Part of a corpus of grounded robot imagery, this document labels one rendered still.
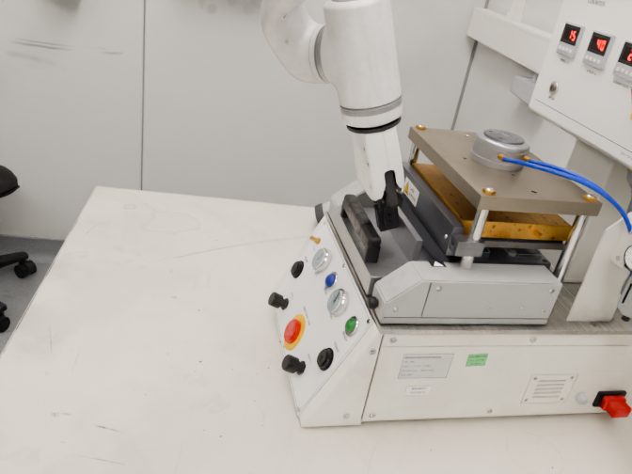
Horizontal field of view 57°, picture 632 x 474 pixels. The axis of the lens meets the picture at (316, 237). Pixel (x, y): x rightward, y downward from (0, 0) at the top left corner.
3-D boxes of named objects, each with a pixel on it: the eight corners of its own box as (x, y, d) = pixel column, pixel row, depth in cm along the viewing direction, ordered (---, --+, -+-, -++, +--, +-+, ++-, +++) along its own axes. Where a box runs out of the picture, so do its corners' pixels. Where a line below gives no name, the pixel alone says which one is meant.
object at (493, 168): (522, 185, 106) (546, 116, 100) (635, 278, 80) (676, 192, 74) (398, 176, 100) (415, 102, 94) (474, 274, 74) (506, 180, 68)
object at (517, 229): (497, 191, 102) (514, 138, 97) (569, 256, 83) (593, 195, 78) (405, 184, 97) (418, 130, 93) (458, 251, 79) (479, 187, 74)
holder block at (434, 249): (486, 216, 104) (490, 203, 102) (545, 277, 87) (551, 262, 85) (399, 211, 100) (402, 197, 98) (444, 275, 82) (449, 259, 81)
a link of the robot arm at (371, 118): (332, 96, 82) (336, 116, 83) (347, 115, 74) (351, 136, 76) (389, 82, 82) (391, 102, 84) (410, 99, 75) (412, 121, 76)
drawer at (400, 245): (486, 232, 107) (499, 194, 103) (551, 303, 88) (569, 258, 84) (331, 225, 99) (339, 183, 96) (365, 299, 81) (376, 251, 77)
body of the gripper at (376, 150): (337, 108, 83) (349, 178, 89) (355, 132, 75) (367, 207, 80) (387, 96, 84) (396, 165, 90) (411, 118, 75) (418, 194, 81)
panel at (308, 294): (271, 296, 109) (326, 218, 103) (298, 417, 84) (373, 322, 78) (262, 292, 108) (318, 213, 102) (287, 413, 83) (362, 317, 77)
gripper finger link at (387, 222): (372, 191, 85) (378, 229, 88) (378, 200, 82) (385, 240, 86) (393, 185, 85) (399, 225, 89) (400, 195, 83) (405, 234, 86)
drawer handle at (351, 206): (351, 215, 95) (355, 193, 93) (377, 263, 82) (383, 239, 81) (339, 214, 95) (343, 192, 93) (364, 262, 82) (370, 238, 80)
